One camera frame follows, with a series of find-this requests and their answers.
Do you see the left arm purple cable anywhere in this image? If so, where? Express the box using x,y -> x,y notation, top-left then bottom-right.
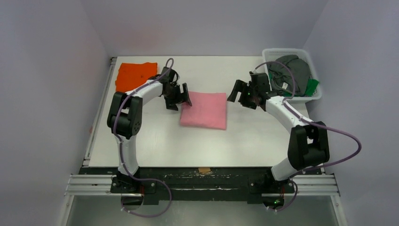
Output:
112,58 -> 175,218

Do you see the white plastic basket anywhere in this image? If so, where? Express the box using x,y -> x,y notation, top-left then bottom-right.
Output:
262,48 -> 322,103

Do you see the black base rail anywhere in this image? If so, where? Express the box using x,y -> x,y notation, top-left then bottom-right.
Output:
78,167 -> 323,207

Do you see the green t shirt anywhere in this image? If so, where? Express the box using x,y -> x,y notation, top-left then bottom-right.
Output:
280,79 -> 319,97

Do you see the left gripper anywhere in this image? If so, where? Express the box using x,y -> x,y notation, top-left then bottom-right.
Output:
163,83 -> 191,111

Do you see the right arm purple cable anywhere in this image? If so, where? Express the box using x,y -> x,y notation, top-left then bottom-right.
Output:
253,61 -> 363,213

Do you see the grey t shirt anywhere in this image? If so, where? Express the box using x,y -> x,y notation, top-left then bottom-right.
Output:
267,55 -> 311,94

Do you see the brown tape piece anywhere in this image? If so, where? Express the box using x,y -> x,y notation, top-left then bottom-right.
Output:
198,167 -> 211,174

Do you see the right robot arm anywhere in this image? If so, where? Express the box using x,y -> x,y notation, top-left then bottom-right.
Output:
227,73 -> 330,192

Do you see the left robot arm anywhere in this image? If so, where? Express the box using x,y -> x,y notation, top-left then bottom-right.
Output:
107,67 -> 192,193

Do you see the pink t shirt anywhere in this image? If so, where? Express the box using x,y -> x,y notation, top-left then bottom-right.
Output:
180,91 -> 227,130

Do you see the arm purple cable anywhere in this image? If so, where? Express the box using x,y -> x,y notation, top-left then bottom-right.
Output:
253,61 -> 363,213
112,58 -> 175,218

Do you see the folded orange t shirt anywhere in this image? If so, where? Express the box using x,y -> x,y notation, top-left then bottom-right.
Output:
115,62 -> 158,92

